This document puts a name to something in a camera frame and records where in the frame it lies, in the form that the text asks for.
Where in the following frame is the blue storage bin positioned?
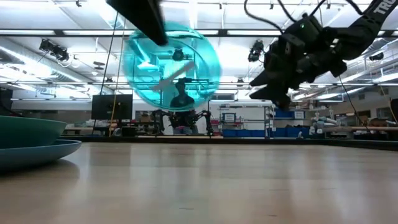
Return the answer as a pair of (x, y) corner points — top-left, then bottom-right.
(273, 126), (307, 138)
(222, 129), (266, 138)

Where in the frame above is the cyan transparent plastic plate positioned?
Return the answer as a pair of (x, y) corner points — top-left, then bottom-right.
(123, 21), (222, 112)

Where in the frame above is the thin black hanging cable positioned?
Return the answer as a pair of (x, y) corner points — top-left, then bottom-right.
(98, 11), (120, 96)

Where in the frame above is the black monitor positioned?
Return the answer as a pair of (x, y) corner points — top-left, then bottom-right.
(91, 93), (134, 121)

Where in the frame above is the person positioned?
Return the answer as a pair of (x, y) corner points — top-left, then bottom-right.
(170, 77), (197, 135)

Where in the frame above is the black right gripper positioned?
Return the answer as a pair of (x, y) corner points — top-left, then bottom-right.
(248, 33), (348, 110)

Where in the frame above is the black ceiling spotlight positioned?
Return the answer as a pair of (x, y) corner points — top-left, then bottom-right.
(248, 39), (265, 63)
(172, 48), (185, 62)
(39, 39), (70, 62)

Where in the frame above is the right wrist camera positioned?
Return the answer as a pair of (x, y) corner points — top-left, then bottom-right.
(279, 12), (326, 47)

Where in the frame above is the yellow hanging cable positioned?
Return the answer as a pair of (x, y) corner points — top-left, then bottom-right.
(108, 18), (126, 137)

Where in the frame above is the large green plastic plate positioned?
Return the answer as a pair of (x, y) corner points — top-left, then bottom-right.
(0, 115), (68, 149)

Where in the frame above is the black metal table frame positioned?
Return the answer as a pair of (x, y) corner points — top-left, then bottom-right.
(58, 134), (398, 152)

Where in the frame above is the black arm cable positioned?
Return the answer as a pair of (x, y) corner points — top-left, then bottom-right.
(243, 0), (285, 34)

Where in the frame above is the large blue plastic plate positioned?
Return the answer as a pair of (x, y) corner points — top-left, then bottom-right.
(0, 139), (83, 171)

